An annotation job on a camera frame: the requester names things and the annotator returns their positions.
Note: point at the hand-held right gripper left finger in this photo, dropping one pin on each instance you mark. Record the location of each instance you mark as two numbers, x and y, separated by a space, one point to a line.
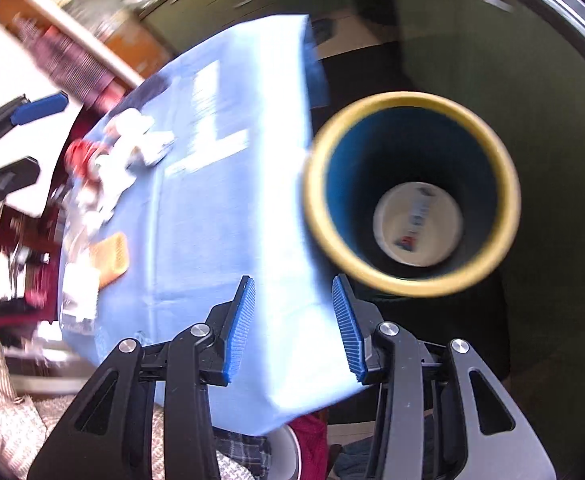
240 330

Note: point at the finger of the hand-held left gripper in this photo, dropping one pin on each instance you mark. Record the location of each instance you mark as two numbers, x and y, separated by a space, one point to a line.
17 172
40 106

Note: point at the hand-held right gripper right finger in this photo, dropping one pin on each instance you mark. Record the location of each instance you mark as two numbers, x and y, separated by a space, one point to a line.
347 330

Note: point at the red drink can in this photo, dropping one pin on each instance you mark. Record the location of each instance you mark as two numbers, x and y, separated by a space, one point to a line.
80 152

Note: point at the white paper towel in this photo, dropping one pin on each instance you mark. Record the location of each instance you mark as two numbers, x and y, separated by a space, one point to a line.
135 140

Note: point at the blue bin with yellow rim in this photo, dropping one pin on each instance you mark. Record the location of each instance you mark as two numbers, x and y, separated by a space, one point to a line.
322 210

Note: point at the long white carton box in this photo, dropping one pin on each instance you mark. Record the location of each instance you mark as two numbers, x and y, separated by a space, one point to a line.
80 285

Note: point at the checkered hanging apron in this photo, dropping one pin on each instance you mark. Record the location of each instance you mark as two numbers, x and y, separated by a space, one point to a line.
67 65

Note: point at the wooden glass door cabinet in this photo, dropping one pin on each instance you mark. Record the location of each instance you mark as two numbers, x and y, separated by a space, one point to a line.
97 5

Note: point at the dark red cloth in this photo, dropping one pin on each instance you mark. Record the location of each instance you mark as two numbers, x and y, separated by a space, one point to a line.
312 445

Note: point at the light blue printed tablecloth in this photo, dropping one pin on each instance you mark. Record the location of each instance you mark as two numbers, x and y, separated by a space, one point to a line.
222 210

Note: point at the plaid cloth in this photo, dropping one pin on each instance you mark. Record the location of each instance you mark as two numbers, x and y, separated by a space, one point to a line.
242 452

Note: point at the white paper cup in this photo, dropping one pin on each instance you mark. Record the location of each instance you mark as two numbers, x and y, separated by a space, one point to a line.
417 225

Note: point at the white plate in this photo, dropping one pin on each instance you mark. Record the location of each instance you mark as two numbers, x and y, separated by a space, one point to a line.
285 455

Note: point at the person's patterned clothing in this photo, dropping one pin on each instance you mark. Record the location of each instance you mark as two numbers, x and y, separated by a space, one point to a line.
2 410

